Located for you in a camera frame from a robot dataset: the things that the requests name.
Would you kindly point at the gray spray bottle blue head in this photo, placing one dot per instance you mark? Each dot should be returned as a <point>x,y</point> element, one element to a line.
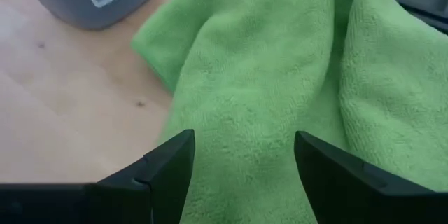
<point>70,10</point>

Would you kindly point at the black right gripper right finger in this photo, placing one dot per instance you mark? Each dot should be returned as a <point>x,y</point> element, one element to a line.
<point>343,192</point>

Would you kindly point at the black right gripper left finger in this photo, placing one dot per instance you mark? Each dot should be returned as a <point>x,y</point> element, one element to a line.
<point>154,189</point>

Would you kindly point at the green microfiber towel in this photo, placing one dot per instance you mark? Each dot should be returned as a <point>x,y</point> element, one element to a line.
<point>262,77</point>

